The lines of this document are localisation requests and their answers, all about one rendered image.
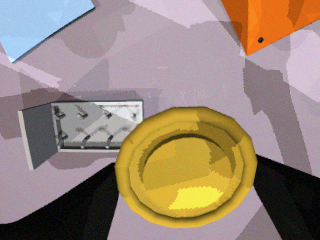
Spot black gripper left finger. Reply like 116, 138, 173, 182
0, 161, 119, 240

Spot yellow plate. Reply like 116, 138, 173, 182
115, 105, 257, 228

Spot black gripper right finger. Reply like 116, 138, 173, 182
253, 155, 320, 240

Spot light blue flat mat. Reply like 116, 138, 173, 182
0, 0, 96, 64

